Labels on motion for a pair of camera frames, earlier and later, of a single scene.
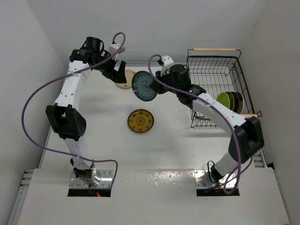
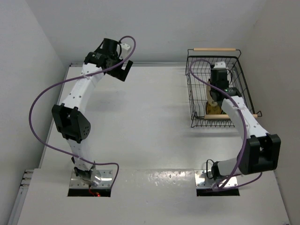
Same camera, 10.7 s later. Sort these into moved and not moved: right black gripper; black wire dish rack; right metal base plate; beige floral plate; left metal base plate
Moved: beige floral plate; right black gripper
Not moved: black wire dish rack; left metal base plate; right metal base plate
